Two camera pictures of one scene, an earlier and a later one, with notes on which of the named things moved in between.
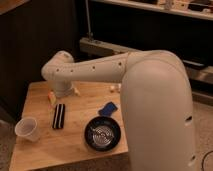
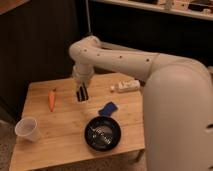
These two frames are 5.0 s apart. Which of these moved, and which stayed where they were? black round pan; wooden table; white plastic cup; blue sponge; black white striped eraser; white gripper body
Moved: white gripper body; black white striped eraser
Stayed: wooden table; white plastic cup; black round pan; blue sponge
